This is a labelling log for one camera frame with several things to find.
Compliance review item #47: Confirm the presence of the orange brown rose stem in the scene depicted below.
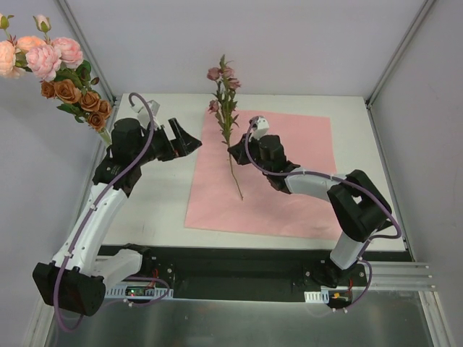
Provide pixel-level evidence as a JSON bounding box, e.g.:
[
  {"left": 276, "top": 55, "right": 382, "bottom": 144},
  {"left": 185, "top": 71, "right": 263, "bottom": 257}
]
[{"left": 41, "top": 79, "right": 112, "bottom": 133}]

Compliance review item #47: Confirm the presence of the aluminium corner post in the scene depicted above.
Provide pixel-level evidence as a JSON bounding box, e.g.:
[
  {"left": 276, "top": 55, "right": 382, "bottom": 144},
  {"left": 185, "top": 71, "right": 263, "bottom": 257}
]
[
  {"left": 365, "top": 0, "right": 438, "bottom": 110},
  {"left": 54, "top": 0, "right": 120, "bottom": 106}
]

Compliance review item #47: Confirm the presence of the right aluminium corner post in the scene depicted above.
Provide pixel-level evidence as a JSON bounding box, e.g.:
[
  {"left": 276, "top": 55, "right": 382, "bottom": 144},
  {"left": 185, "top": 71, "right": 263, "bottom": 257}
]
[{"left": 365, "top": 0, "right": 438, "bottom": 110}]

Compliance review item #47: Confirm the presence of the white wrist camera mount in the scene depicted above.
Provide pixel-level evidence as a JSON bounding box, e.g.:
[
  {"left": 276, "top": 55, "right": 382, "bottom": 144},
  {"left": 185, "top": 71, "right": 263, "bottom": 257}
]
[
  {"left": 131, "top": 100, "right": 160, "bottom": 129},
  {"left": 250, "top": 116, "right": 270, "bottom": 140}
]

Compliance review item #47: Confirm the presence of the peach rose stem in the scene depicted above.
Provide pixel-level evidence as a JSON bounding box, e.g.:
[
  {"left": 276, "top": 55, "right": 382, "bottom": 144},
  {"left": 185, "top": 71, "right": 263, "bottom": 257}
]
[{"left": 1, "top": 14, "right": 46, "bottom": 79}]

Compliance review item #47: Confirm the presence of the clear glass vase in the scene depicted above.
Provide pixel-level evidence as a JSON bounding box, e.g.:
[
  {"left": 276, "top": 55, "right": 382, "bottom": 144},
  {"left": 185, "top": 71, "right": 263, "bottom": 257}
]
[{"left": 98, "top": 128, "right": 112, "bottom": 148}]

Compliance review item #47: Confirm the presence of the right white cable duct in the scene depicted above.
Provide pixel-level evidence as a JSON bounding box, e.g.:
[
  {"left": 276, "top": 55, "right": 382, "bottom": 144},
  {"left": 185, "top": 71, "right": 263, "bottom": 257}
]
[{"left": 304, "top": 290, "right": 329, "bottom": 304}]

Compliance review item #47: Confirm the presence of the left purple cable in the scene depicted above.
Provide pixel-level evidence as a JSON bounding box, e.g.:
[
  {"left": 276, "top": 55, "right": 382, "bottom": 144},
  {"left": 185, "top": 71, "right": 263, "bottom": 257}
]
[{"left": 53, "top": 93, "right": 171, "bottom": 333}]

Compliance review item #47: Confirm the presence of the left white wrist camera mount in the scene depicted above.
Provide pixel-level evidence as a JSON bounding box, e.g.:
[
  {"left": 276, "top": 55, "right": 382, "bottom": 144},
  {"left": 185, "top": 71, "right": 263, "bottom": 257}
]
[{"left": 131, "top": 100, "right": 160, "bottom": 129}]

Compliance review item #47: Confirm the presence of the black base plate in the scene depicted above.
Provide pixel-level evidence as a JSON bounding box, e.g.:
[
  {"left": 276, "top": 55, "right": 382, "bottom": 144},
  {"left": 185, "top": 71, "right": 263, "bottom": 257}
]
[{"left": 97, "top": 242, "right": 415, "bottom": 304}]

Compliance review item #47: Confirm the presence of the left white cable duct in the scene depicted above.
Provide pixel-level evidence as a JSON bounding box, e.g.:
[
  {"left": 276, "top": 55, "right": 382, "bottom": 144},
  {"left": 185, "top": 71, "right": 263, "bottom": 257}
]
[{"left": 105, "top": 284, "right": 174, "bottom": 300}]

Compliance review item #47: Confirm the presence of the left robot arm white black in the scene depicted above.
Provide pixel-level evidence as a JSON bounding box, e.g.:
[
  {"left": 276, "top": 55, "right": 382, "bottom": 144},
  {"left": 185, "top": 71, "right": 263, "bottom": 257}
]
[{"left": 33, "top": 118, "right": 202, "bottom": 317}]

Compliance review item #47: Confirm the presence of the light pink rose stem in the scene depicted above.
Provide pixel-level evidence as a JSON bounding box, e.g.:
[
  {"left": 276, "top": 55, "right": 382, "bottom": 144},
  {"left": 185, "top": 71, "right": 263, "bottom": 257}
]
[{"left": 75, "top": 60, "right": 100, "bottom": 91}]

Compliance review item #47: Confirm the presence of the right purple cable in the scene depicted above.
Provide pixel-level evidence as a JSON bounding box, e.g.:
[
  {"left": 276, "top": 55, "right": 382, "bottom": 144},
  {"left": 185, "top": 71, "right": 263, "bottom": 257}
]
[{"left": 245, "top": 116, "right": 403, "bottom": 315}]

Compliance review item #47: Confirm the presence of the purple cable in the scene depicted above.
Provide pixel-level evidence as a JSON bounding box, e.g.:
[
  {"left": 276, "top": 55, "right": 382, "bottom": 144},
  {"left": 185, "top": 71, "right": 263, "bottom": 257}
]
[
  {"left": 53, "top": 93, "right": 171, "bottom": 333},
  {"left": 245, "top": 116, "right": 403, "bottom": 315}
]

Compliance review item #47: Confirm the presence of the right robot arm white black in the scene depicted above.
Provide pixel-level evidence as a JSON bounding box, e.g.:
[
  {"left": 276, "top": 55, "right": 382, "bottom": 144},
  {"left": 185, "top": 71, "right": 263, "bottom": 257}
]
[{"left": 228, "top": 134, "right": 391, "bottom": 288}]

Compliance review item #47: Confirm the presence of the aluminium front rail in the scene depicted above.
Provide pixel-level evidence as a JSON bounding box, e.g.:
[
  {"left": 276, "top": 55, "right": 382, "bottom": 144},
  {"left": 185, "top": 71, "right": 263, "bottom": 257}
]
[{"left": 45, "top": 260, "right": 435, "bottom": 290}]

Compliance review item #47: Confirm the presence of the pink wrapping paper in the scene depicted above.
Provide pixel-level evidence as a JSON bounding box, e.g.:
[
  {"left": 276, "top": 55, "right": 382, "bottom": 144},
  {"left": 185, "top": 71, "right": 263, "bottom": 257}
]
[{"left": 184, "top": 112, "right": 341, "bottom": 240}]

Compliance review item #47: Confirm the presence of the pink carnation stem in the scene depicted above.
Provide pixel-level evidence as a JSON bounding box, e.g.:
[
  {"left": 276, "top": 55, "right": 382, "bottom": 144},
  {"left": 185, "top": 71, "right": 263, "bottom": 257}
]
[{"left": 25, "top": 38, "right": 85, "bottom": 85}]

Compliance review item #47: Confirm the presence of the mauve rose stem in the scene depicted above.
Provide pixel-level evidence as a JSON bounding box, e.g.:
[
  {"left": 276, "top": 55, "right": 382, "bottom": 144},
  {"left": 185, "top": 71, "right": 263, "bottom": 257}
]
[{"left": 206, "top": 53, "right": 245, "bottom": 201}]

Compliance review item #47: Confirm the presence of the white cable duct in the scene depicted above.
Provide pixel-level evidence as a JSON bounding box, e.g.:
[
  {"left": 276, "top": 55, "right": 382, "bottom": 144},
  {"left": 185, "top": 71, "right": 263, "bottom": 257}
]
[
  {"left": 304, "top": 290, "right": 329, "bottom": 304},
  {"left": 105, "top": 284, "right": 174, "bottom": 300}
]

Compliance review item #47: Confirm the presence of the left aluminium corner post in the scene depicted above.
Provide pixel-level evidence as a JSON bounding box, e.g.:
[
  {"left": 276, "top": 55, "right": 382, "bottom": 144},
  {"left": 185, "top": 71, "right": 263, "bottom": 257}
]
[{"left": 54, "top": 0, "right": 120, "bottom": 106}]

